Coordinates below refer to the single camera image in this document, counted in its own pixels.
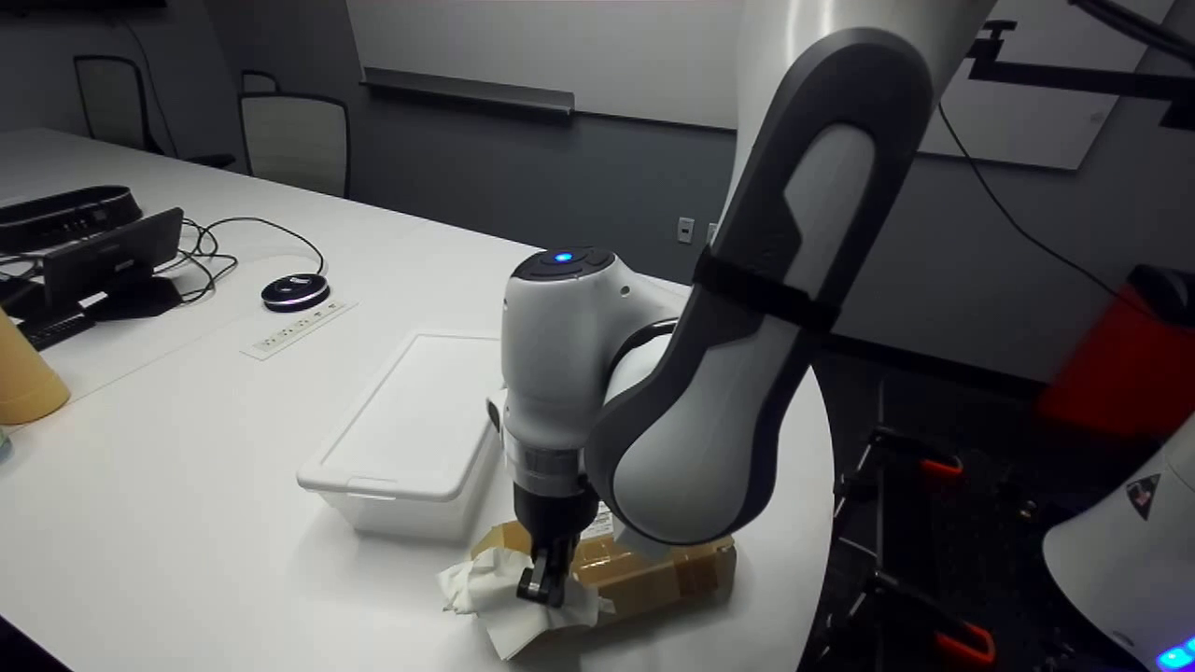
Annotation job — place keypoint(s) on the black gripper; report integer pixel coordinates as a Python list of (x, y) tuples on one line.
[(553, 527)]

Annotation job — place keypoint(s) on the white tissue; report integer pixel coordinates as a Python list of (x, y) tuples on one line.
[(484, 590)]

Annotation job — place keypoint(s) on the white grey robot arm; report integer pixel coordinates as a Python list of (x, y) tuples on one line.
[(671, 414)]

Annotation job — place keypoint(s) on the brown cardboard box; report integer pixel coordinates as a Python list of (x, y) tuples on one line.
[(629, 580)]

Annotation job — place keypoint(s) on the white plastic lidded bin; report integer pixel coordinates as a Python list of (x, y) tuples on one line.
[(415, 457)]

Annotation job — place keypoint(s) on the white name placard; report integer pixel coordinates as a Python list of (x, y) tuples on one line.
[(295, 330)]

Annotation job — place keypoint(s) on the black round speakerphone puck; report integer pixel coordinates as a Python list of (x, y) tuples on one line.
[(295, 294)]

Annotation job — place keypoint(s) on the orange black clamp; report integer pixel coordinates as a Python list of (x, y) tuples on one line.
[(923, 453), (923, 625)]

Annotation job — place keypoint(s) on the grey mesh office chair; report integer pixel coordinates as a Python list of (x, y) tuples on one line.
[(295, 139), (114, 97)]

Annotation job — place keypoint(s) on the black tablet console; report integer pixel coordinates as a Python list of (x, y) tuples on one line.
[(106, 277)]

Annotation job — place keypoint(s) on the tan water bottle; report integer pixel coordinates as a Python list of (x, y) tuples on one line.
[(29, 381)]

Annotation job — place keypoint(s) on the white robot controller base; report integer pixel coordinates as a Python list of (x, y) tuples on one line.
[(1131, 560)]

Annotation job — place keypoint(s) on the red bin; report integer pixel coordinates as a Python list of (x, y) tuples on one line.
[(1131, 377)]

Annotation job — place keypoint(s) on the black video bar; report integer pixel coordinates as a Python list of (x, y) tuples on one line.
[(69, 216)]

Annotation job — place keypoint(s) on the wall whiteboard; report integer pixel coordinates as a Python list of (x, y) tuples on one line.
[(666, 61)]

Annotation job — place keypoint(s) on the black camera mount boom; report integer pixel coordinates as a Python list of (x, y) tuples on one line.
[(989, 61)]

